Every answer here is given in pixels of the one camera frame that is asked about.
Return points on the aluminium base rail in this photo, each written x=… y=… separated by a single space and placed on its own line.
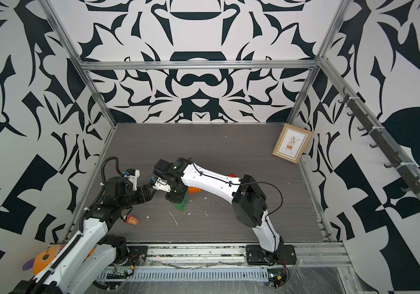
x=207 y=255

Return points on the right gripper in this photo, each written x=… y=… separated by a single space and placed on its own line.
x=172 y=198

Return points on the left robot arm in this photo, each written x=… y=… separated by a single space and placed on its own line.
x=92 y=249

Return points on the wooden picture frame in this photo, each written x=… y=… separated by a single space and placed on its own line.
x=291 y=143

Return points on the orange plush shark toy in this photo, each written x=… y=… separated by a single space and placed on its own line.
x=39 y=263

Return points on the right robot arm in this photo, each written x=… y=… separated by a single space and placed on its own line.
x=244 y=194

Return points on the wall hook rack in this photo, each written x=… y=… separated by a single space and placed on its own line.
x=383 y=140

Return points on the small ice cream toy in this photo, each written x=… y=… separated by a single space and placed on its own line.
x=132 y=220

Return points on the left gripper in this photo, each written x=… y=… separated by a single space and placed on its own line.
x=145 y=193

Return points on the dark green long lego brick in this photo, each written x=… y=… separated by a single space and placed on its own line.
x=181 y=206

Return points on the orange long lego brick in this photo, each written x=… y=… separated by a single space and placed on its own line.
x=193 y=190

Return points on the white cable duct strip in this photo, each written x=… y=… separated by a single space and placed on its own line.
x=192 y=275

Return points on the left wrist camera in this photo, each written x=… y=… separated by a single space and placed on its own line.
x=132 y=175

